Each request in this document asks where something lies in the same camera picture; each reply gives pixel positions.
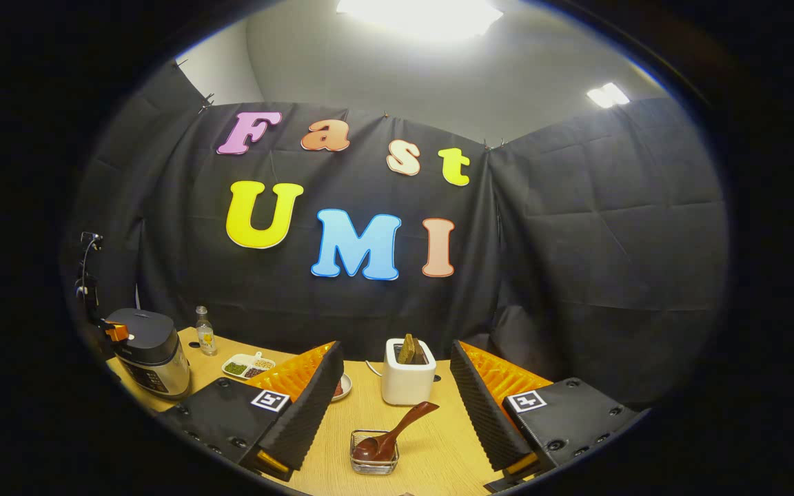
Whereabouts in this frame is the large ceiling light panel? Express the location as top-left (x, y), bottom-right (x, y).
top-left (336, 0), bottom-right (505, 39)

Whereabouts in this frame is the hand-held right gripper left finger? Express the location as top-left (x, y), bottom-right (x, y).
top-left (161, 341), bottom-right (345, 483)

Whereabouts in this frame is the small ceiling light panel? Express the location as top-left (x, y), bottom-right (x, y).
top-left (587, 82), bottom-right (631, 109)

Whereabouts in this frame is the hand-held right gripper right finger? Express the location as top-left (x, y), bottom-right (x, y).
top-left (450, 340), bottom-right (639, 491)

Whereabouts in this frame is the small clear glass bottle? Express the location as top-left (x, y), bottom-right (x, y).
top-left (195, 306), bottom-right (218, 357)

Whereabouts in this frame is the brown toast slice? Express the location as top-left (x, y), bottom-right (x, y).
top-left (398, 334), bottom-right (428, 365)

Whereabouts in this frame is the black silver rice cooker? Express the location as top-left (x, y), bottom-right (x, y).
top-left (104, 309), bottom-right (192, 402)

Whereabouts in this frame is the white toaster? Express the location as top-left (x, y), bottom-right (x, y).
top-left (380, 338), bottom-right (437, 406)

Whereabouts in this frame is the white divided bean dish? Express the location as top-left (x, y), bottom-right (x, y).
top-left (221, 351), bottom-right (276, 381)

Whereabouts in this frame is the brown wooden spoon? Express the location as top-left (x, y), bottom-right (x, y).
top-left (352, 402), bottom-right (440, 463)

